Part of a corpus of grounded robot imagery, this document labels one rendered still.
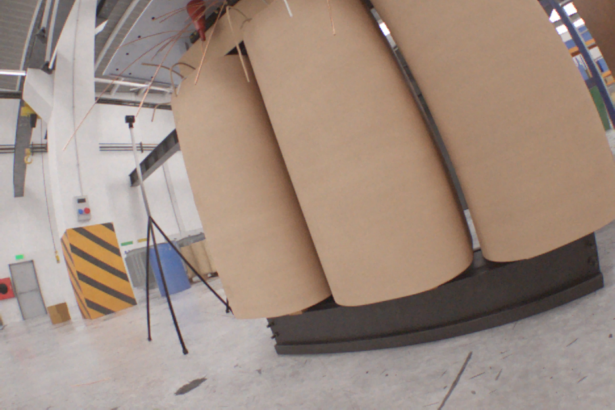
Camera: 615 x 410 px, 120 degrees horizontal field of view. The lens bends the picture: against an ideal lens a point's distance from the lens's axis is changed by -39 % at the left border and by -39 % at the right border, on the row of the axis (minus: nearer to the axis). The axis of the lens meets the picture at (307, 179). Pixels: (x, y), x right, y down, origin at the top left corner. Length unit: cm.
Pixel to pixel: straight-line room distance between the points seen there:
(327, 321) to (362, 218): 44
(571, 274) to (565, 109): 42
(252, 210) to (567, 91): 86
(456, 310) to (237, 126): 84
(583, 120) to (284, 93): 72
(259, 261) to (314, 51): 61
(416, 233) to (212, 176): 64
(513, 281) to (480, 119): 43
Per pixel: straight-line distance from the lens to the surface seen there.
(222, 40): 115
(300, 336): 110
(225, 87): 100
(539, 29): 72
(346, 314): 95
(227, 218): 93
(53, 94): 649
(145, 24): 128
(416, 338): 90
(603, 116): 520
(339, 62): 73
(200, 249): 594
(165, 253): 532
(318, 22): 81
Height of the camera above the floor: 45
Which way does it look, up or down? 8 degrees up
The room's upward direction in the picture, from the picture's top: 20 degrees counter-clockwise
